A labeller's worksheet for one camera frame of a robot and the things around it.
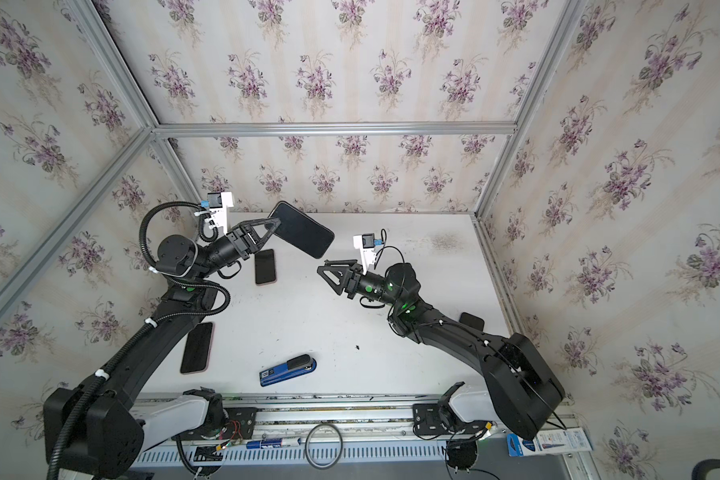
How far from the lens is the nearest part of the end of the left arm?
1.89 ft

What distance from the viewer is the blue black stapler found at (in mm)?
797

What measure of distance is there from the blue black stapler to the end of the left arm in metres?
0.35
